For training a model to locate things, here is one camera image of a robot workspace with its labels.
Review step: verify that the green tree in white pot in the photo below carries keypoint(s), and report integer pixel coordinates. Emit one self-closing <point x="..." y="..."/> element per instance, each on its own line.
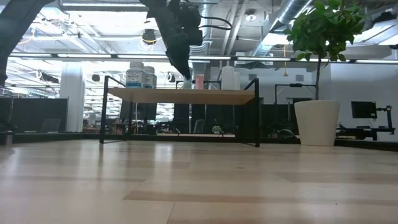
<point x="317" y="124"/>

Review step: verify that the black partition panel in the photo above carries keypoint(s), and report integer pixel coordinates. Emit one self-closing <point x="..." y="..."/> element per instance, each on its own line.
<point x="31" y="112"/>

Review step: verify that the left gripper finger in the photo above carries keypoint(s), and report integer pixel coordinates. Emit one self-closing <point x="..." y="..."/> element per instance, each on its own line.
<point x="183" y="67"/>

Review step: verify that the white bottle with blue label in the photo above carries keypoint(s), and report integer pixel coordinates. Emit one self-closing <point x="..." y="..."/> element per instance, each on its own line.
<point x="135" y="77"/>
<point x="150" y="79"/>

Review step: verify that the translucent white medicine bottle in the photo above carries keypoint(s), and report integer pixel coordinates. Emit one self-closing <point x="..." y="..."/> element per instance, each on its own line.
<point x="227" y="77"/>

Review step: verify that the wooden shelf with black legs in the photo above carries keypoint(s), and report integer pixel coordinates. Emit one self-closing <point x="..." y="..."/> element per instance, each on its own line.
<point x="186" y="96"/>

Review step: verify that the black aluminium table frame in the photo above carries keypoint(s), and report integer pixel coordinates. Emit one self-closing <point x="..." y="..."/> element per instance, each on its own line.
<point x="62" y="137"/>

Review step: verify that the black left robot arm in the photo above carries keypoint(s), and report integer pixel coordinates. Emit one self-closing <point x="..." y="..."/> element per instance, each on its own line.
<point x="15" y="25"/>

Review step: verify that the grey office chair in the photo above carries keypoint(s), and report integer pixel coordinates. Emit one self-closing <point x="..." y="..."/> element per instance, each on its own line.
<point x="199" y="126"/>

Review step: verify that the red medicine bottle white cap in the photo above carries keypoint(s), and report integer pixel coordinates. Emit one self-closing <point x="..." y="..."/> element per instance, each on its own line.
<point x="199" y="82"/>

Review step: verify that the small background plant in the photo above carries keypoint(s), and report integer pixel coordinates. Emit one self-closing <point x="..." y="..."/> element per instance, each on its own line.
<point x="216" y="129"/>

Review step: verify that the long ceiling light strip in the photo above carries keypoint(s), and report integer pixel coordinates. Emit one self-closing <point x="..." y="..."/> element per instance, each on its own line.
<point x="87" y="56"/>

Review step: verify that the dark office desk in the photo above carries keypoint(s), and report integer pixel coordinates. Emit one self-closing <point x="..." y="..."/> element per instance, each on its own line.
<point x="357" y="130"/>

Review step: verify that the small metal cylinder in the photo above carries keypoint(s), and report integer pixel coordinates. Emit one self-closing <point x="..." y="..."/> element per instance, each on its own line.
<point x="8" y="138"/>

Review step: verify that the white building column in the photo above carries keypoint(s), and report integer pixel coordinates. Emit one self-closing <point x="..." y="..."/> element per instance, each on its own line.
<point x="71" y="99"/>

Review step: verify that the blue medicine bottle white cap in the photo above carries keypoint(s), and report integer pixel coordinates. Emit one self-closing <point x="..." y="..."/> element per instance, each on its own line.
<point x="186" y="84"/>

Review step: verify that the black metal frame stand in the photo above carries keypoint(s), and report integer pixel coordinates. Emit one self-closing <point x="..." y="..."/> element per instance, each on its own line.
<point x="295" y="85"/>

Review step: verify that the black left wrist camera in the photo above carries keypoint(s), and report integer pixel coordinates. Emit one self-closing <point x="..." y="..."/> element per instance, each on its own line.
<point x="192" y="25"/>

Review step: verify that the silver ventilation duct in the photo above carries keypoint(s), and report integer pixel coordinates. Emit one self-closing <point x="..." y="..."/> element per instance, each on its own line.
<point x="289" y="12"/>

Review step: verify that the black desk monitor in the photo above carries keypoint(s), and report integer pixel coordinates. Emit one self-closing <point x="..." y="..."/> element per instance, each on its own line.
<point x="363" y="109"/>

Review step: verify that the round ceiling lamp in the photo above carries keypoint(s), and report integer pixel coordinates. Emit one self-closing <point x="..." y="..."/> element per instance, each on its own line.
<point x="149" y="35"/>

